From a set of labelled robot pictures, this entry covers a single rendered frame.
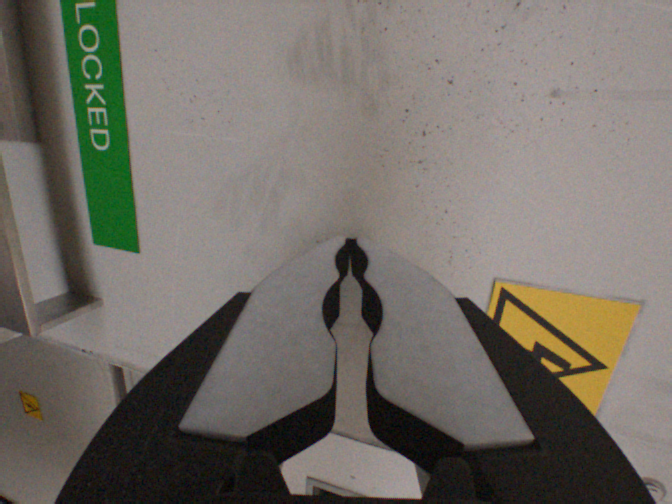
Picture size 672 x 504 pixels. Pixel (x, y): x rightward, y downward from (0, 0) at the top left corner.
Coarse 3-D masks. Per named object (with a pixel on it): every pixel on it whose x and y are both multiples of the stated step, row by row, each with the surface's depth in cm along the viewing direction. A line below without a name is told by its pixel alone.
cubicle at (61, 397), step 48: (0, 384) 63; (48, 384) 57; (96, 384) 53; (0, 432) 69; (48, 432) 62; (96, 432) 57; (0, 480) 77; (48, 480) 68; (288, 480) 45; (336, 480) 43; (384, 480) 40
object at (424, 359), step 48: (384, 288) 9; (432, 288) 9; (384, 336) 7; (432, 336) 7; (384, 384) 6; (432, 384) 6; (480, 384) 6; (384, 432) 6; (432, 432) 5; (480, 432) 5; (528, 432) 5
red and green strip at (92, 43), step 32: (64, 0) 14; (96, 0) 14; (64, 32) 15; (96, 32) 14; (96, 64) 15; (96, 96) 15; (96, 128) 16; (96, 160) 16; (128, 160) 16; (96, 192) 17; (128, 192) 16; (96, 224) 17; (128, 224) 17
